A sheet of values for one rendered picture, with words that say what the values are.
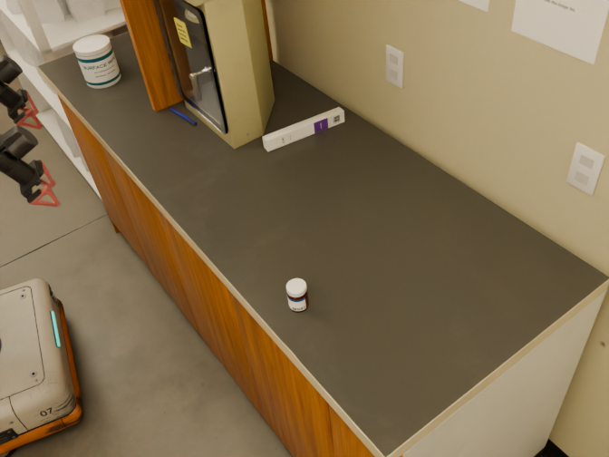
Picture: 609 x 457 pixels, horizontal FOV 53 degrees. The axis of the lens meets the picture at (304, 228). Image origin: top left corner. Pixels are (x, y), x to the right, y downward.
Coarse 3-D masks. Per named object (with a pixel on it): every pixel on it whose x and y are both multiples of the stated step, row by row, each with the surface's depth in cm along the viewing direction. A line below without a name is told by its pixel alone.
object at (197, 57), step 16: (160, 0) 181; (176, 0) 171; (176, 16) 177; (192, 16) 167; (176, 32) 182; (192, 32) 172; (176, 48) 189; (192, 48) 178; (208, 48) 169; (176, 64) 196; (192, 64) 184; (208, 64) 173; (208, 80) 179; (192, 96) 198; (208, 96) 185; (208, 112) 192; (224, 128) 187
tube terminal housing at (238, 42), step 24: (216, 0) 161; (240, 0) 166; (216, 24) 165; (240, 24) 170; (264, 24) 191; (216, 48) 169; (240, 48) 174; (264, 48) 192; (240, 72) 178; (264, 72) 194; (240, 96) 183; (264, 96) 195; (240, 120) 188; (264, 120) 196; (240, 144) 193
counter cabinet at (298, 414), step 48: (96, 144) 233; (144, 240) 248; (192, 288) 212; (240, 336) 186; (576, 336) 153; (240, 384) 224; (288, 384) 165; (528, 384) 150; (288, 432) 194; (336, 432) 148; (432, 432) 126; (480, 432) 147; (528, 432) 177
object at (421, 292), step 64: (64, 64) 242; (128, 64) 237; (128, 128) 206; (192, 128) 203; (192, 192) 179; (256, 192) 177; (320, 192) 174; (384, 192) 172; (448, 192) 170; (256, 256) 159; (320, 256) 157; (384, 256) 155; (448, 256) 153; (512, 256) 151; (256, 320) 148; (320, 320) 142; (384, 320) 141; (448, 320) 139; (512, 320) 138; (320, 384) 130; (384, 384) 129; (448, 384) 128; (384, 448) 119
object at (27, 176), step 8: (32, 160) 172; (16, 168) 163; (24, 168) 165; (32, 168) 168; (8, 176) 165; (16, 176) 164; (24, 176) 165; (32, 176) 167; (24, 184) 167; (32, 184) 165; (24, 192) 166
